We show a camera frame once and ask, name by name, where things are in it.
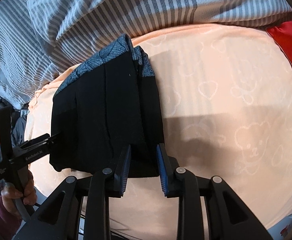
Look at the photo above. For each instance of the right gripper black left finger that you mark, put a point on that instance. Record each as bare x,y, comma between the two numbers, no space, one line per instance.
58,217

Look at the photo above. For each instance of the black pants blue side stripe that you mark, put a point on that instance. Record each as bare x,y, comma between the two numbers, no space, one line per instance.
109,102

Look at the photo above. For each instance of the peach bear-pattern blanket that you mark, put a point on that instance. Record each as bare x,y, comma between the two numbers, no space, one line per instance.
226,98

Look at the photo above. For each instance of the person's left hand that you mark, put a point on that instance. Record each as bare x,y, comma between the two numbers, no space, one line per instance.
9,193

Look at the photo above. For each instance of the person's maroon sleeve forearm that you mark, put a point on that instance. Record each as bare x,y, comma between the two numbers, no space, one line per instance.
9,223

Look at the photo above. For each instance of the grey white striped duvet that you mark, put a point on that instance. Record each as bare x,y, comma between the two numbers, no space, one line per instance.
40,39

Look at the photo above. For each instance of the dark grey coat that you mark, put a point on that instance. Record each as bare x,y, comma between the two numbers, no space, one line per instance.
18,132

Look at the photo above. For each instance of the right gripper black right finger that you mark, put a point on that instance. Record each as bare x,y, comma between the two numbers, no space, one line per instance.
208,208

